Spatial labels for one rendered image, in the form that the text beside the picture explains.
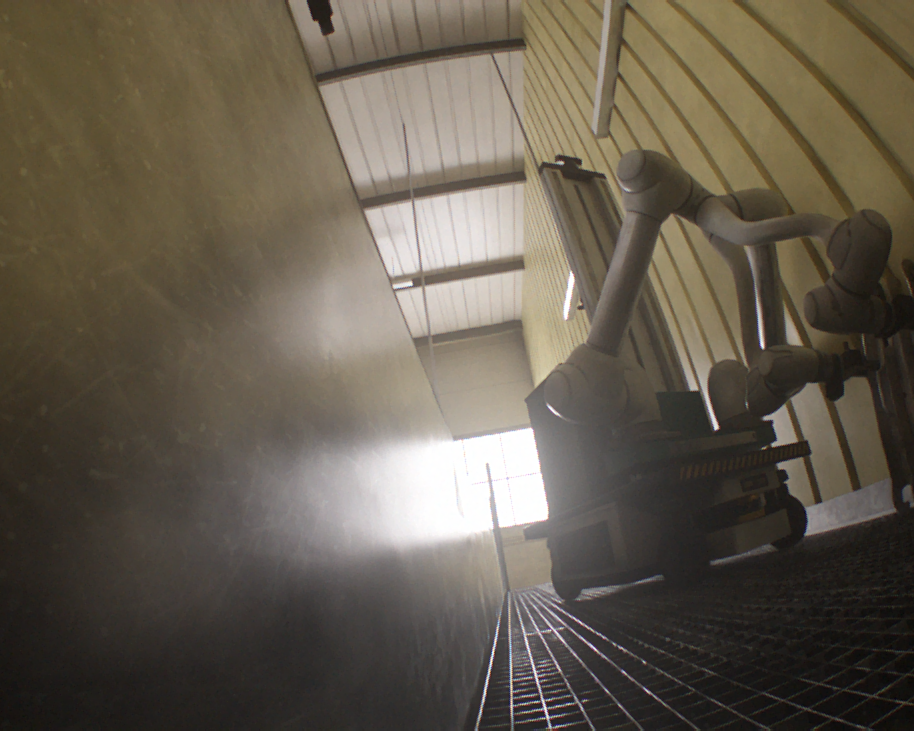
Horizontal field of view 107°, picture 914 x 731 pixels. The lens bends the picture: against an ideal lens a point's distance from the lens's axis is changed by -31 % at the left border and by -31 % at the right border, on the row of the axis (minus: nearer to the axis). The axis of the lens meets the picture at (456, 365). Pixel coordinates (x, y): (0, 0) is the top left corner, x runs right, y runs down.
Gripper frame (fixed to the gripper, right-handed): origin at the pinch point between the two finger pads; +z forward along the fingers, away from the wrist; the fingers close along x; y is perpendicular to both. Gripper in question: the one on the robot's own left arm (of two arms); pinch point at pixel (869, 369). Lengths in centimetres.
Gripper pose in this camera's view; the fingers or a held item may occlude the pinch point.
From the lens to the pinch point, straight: 153.9
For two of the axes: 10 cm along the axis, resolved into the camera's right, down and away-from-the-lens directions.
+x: 1.0, 4.2, 9.0
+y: 0.9, -9.1, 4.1
